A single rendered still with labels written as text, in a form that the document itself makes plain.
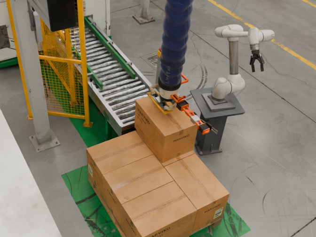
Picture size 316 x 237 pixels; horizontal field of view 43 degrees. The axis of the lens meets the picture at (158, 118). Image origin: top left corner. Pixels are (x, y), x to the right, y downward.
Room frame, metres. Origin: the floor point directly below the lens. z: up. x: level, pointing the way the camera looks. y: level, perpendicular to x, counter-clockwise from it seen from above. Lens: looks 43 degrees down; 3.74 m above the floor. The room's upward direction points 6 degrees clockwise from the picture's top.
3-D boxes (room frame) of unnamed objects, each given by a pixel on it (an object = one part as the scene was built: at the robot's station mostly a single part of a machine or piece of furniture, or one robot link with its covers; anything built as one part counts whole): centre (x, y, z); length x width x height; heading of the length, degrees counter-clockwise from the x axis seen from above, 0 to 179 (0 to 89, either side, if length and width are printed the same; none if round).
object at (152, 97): (3.04, 0.00, 1.12); 0.34 x 0.10 x 0.05; 35
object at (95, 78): (4.44, 1.22, 0.60); 1.60 x 0.10 x 0.09; 35
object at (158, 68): (4.11, 0.04, 0.50); 0.07 x 0.07 x 1.00; 35
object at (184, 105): (2.89, -0.22, 1.23); 0.10 x 0.08 x 0.06; 125
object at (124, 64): (4.75, 0.78, 0.60); 1.60 x 0.10 x 0.09; 35
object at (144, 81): (4.49, 0.53, 0.50); 2.31 x 0.05 x 0.19; 35
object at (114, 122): (4.12, 1.06, 0.50); 2.31 x 0.05 x 0.19; 35
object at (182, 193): (2.64, -0.03, 0.34); 1.20 x 1.00 x 0.40; 35
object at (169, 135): (3.10, -0.08, 0.74); 0.60 x 0.40 x 0.40; 35
